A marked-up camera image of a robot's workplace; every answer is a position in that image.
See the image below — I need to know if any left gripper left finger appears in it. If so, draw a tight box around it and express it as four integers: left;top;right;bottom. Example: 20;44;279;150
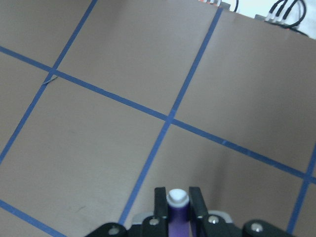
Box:
154;187;168;220

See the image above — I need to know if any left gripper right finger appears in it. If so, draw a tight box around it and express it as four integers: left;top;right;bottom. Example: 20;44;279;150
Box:
189;187;208;237

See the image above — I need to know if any purple pen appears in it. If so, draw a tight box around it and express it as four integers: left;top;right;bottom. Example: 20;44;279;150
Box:
166;189;190;237

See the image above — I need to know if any black cable bundle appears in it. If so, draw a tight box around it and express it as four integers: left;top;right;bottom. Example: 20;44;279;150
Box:
229;0;309;38

